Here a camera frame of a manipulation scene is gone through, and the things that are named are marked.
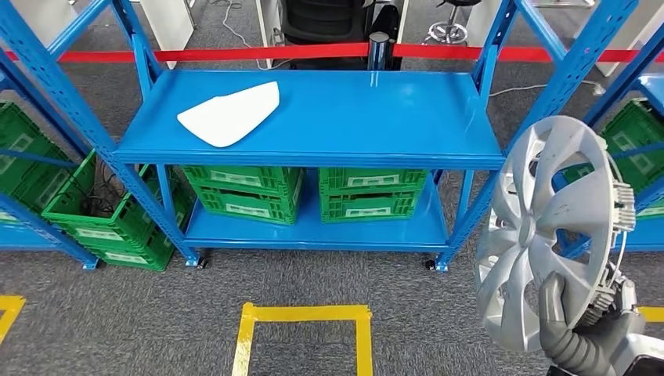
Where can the silver wheel hubcap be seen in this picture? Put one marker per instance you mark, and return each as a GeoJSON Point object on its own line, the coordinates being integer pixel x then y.
{"type": "Point", "coordinates": [524, 228]}

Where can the white plastic panel part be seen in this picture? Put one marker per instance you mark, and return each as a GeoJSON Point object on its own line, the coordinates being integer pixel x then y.
{"type": "Point", "coordinates": [228, 117]}

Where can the yellow floor tape square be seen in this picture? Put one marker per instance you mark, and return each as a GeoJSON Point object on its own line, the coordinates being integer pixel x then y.
{"type": "Point", "coordinates": [651, 314]}

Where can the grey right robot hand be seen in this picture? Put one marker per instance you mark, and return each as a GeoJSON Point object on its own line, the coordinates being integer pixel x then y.
{"type": "Point", "coordinates": [552, 306]}

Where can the black stool chrome base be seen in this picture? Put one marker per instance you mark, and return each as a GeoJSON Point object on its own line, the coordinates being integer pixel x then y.
{"type": "Point", "coordinates": [448, 31]}

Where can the chrome table frame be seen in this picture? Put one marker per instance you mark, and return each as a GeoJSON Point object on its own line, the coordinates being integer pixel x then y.
{"type": "Point", "coordinates": [565, 4]}

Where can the red barrier belt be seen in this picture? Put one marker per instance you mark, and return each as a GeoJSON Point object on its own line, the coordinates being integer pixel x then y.
{"type": "Point", "coordinates": [207, 53]}
{"type": "Point", "coordinates": [441, 52]}

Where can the black office chair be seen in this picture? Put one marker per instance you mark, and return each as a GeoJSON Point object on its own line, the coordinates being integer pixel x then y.
{"type": "Point", "coordinates": [327, 20]}

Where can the dark shiny barrier post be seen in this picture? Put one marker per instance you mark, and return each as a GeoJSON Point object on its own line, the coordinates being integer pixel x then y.
{"type": "Point", "coordinates": [379, 52]}

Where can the blue metal shelf rack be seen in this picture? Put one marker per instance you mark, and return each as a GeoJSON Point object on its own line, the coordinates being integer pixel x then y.
{"type": "Point", "coordinates": [648, 238]}
{"type": "Point", "coordinates": [20, 236]}
{"type": "Point", "coordinates": [311, 114]}

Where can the white desk panel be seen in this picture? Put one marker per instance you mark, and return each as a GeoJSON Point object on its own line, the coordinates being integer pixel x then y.
{"type": "Point", "coordinates": [485, 23]}
{"type": "Point", "coordinates": [265, 26]}
{"type": "Point", "coordinates": [635, 36]}
{"type": "Point", "coordinates": [166, 26]}

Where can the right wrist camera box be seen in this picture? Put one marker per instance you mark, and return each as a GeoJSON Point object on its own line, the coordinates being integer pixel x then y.
{"type": "Point", "coordinates": [643, 347]}

